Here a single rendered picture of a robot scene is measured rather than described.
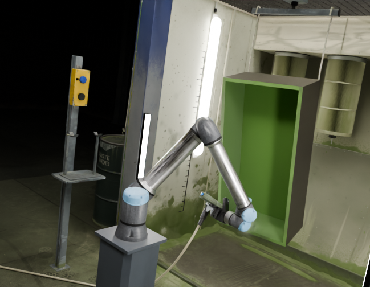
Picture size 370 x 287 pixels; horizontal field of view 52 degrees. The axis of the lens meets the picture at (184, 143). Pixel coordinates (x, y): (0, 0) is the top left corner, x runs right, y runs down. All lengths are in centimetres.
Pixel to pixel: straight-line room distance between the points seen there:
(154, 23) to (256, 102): 101
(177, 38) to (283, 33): 122
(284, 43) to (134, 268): 263
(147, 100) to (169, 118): 31
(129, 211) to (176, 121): 131
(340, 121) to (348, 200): 75
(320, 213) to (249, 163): 96
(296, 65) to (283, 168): 125
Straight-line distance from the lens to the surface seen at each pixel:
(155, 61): 304
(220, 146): 218
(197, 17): 338
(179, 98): 328
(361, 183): 394
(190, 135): 229
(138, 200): 217
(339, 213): 385
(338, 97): 375
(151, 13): 304
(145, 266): 231
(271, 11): 309
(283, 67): 398
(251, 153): 324
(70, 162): 295
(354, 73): 376
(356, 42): 369
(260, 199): 335
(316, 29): 384
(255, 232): 304
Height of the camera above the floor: 159
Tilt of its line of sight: 10 degrees down
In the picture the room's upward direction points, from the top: 8 degrees clockwise
